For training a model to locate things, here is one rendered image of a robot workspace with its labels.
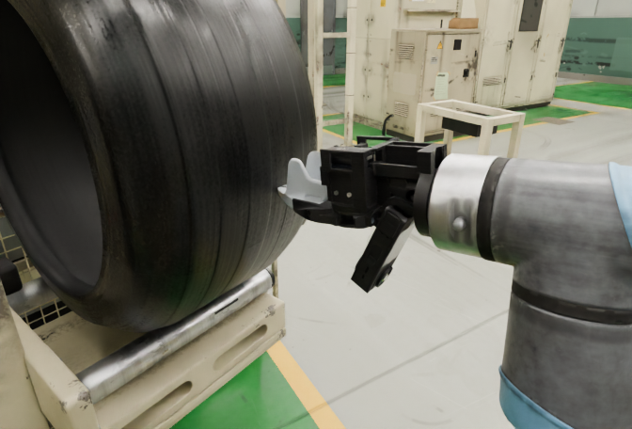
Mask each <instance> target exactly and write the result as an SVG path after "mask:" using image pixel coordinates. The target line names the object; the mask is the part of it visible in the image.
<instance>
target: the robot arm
mask: <svg viewBox="0 0 632 429"><path fill-rule="evenodd" d="M367 139H369V140H386V142H383V143H381V144H379V145H376V146H368V143H367ZM356 140H357V145H355V146H354V147H343V146H338V145H335V146H334V147H331V148H328V149H320V152H318V151H312V152H311V153H310V154H309V155H308V159H307V165H306V168H305V167H304V165H303V163H302V161H301V160H299V159H296V158H293V159H292V160H291V161H290V162H289V164H288V177H287V184H285V185H283V186H280V187H279V188H278V189H277V190H278V193H279V195H280V197H281V198H282V199H283V200H284V201H285V203H286V204H287V205H288V206H290V207H291V208H293V210H294V212H295V213H297V214H299V215H301V216H302V217H304V218H305V219H307V220H309V221H313V222H317V223H323V224H330V225H333V226H339V227H343V228H351V229H366V228H368V227H372V226H374V227H376V228H375V230H374V232H373V234H372V236H371V239H370V241H369V242H368V244H367V246H366V249H365V251H364V253H363V255H362V256H361V257H360V259H359V260H358V262H357V264H356V265H355V271H354V273H353V275H352V277H351V281H352V282H354V283H355V284H356V285H357V286H358V287H360V288H361V289H362V290H363V291H364V292H366V293H368V292H369V291H370V290H372V289H373V288H374V287H377V288H378V287H379V286H381V285H382V284H383V283H384V282H385V281H386V280H387V278H388V276H389V275H390V273H391V271H392V269H393V267H392V265H393V263H394V262H395V261H396V259H397V257H398V255H399V254H400V252H401V250H402V248H403V246H404V244H405V242H406V241H407V239H408V237H409V235H410V233H411V232H412V230H413V228H414V227H415V226H416V229H417V231H418V233H419V234H420V235H422V236H427V237H431V238H432V240H433V242H434V245H435V246H436V247H437V248H439V249H441V250H446V251H450V252H454V253H459V254H464V255H467V256H472V257H477V258H481V259H485V260H487V261H490V262H498V263H503V264H507V265H511V266H513V281H512V289H511V297H510V305H509V313H508V321H507V328H506V336H505V343H504V351H503V359H502V364H501V365H499V367H498V371H499V375H500V387H499V403H500V406H501V409H502V411H503V413H504V415H505V416H506V418H507V420H508V421H509V422H510V423H511V424H512V426H513V427H514V428H515V429H632V167H629V166H620V165H618V164H617V163H615V162H609V163H608V165H607V164H593V163H579V162H565V161H551V160H537V159H523V158H503V157H502V156H491V155H476V154H462V153H452V154H450V155H448V156H447V144H442V143H425V142H407V141H400V139H399V138H398V137H389V136H368V135H357V136H356Z"/></svg>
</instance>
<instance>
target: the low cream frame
mask: <svg viewBox="0 0 632 429"><path fill-rule="evenodd" d="M456 108H460V109H464V110H468V111H473V112H477V113H482V114H486V115H491V116H494V117H487V116H483V115H478V114H474V113H469V112H465V111H456ZM426 113H431V114H435V115H438V116H442V117H443V118H442V126H441V128H443V129H445V132H444V140H443V144H447V156H448V155H450V152H451V144H452V137H453V132H457V133H461V134H465V135H471V136H475V137H478V136H479V137H480V142H479V148H478V154H477V155H489V150H490V143H491V137H492V134H496V133H497V129H498V125H502V124H507V123H512V124H513V127H512V131H511V137H510V143H509V148H508V153H507V158H517V156H518V151H519V146H520V141H521V135H522V131H523V126H524V120H525V116H526V114H525V113H521V112H514V111H510V110H505V109H499V108H495V107H490V106H485V105H480V104H475V103H466V102H461V101H457V100H447V101H440V102H432V103H418V111H417V122H416V132H415V142H424V133H425V123H426Z"/></svg>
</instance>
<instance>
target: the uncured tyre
mask: <svg viewBox="0 0 632 429"><path fill-rule="evenodd" d="M312 151H318V137H317V123H316V115H315V108H314V101H313V97H312V92H311V87H310V83H309V80H308V73H307V70H306V66H305V63H304V60H303V57H302V55H301V52H300V49H299V47H298V44H297V42H296V39H295V37H294V34H293V32H292V30H291V28H290V26H289V23H288V21H287V19H286V18H285V16H284V14H283V12H282V10H281V8H280V7H279V5H278V3H277V1H276V0H0V206H1V208H2V210H3V212H4V214H5V216H6V218H7V220H8V223H9V225H10V226H11V228H12V230H13V232H14V233H15V235H16V237H17V239H18V241H19V242H20V244H21V246H22V248H23V249H24V252H25V253H26V255H27V256H28V258H29V260H30V261H31V262H32V263H33V265H34V266H35V268H36V269H37V271H38V272H39V274H40V275H41V277H42V278H43V279H44V281H45V282H46V283H47V285H48V286H49V287H50V288H51V289H52V291H53V292H54V293H55V294H56V295H57V297H58V298H59V299H60V300H61V301H62V302H63V303H64V304H65V305H66V306H67V307H68V308H70V309H71V310H72V311H73V312H75V313H76V314H77V315H79V316H80V317H82V318H83V319H85V320H87V321H89V322H91V323H92V324H96V325H100V326H108V327H112V328H115V329H120V330H124V331H128V332H133V333H143V332H148V331H151V330H154V329H158V328H161V327H165V326H171V325H173V324H175V323H177V322H179V321H180V320H181V319H183V318H185V317H186V316H188V315H190V314H191V313H193V312H195V311H196V310H199V309H200V308H202V307H204V306H205V305H207V304H209V303H210V302H212V301H214V300H215V299H216V298H217V297H219V296H221V295H222V294H225V293H226V292H228V291H230V290H231V289H233V288H235V287H236V286H238V285H240V284H241V283H243V282H245V281H246V280H248V279H250V278H252V277H254V276H255V275H257V274H258V273H259V272H261V271H263V270H264V269H266V268H267V267H268V266H270V265H271V264H272V263H273V262H274V261H275V260H276V259H277V258H278V257H279V256H280V254H281V253H282V252H283V251H284V250H285V248H286V247H287V246H288V245H289V244H290V242H291V241H292V240H293V238H294V237H295V235H296V234H297V232H298V231H299V229H300V228H301V226H302V224H303V221H304V219H305V218H304V217H302V216H301V215H299V214H297V213H295V212H294V210H293V208H291V207H290V206H288V205H287V204H286V203H285V201H284V200H283V199H282V198H281V197H280V195H279V193H278V190H277V189H278V188H279V187H280V186H283V185H285V184H287V177H288V164H289V162H290V161H291V160H292V159H293V158H296V159H299V160H301V161H302V163H303V165H304V167H305V168H306V165H307V159H308V155H309V154H310V153H311V152H312Z"/></svg>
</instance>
